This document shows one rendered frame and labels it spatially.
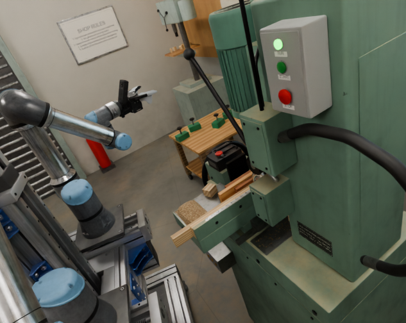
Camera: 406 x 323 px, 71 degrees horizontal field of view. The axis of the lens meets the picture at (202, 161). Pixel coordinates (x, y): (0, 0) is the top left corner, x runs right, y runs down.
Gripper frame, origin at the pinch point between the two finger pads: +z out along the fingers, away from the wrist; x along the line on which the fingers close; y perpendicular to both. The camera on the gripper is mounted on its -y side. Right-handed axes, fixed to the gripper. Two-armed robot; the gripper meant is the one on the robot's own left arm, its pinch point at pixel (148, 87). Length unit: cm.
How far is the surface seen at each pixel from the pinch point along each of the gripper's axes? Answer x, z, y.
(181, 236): 68, -42, 22
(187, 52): 58, -16, -27
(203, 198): 58, -24, 26
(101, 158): -194, 12, 133
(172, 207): -51, 13, 132
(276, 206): 92, -24, 9
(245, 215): 77, -21, 26
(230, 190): 69, -19, 20
